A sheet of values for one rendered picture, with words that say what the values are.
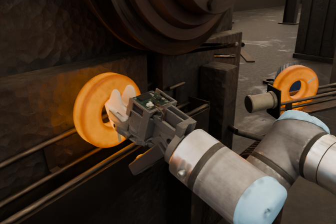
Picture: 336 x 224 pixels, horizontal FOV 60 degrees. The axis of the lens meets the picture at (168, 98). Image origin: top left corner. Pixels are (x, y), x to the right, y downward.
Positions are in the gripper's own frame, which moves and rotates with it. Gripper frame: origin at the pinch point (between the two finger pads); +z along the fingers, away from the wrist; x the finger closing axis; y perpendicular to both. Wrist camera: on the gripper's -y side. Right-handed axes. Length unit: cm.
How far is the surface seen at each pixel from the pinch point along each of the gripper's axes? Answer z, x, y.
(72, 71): 7.2, 4.5, 4.5
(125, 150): -6.6, -0.1, -8.6
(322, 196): -47, -113, -70
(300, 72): -18, -63, 2
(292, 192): -34, -105, -73
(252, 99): -12, -49, -8
